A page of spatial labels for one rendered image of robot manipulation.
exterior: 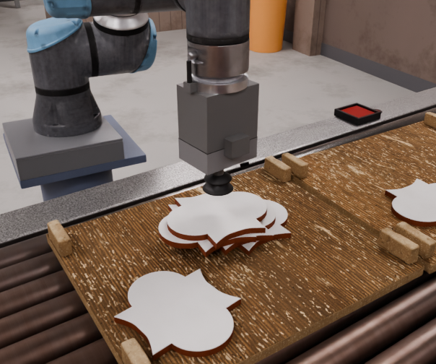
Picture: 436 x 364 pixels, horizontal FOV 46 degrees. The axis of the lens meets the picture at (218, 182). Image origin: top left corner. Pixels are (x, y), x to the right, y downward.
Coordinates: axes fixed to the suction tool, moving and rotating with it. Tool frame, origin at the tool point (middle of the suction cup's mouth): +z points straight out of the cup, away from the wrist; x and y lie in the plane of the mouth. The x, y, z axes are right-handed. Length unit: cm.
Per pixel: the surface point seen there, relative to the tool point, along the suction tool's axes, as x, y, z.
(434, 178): -10.2, 40.7, 7.9
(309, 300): -18.0, 0.1, 7.9
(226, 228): -4.0, -1.8, 3.9
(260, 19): 324, 311, 68
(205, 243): -3.9, -5.3, 4.9
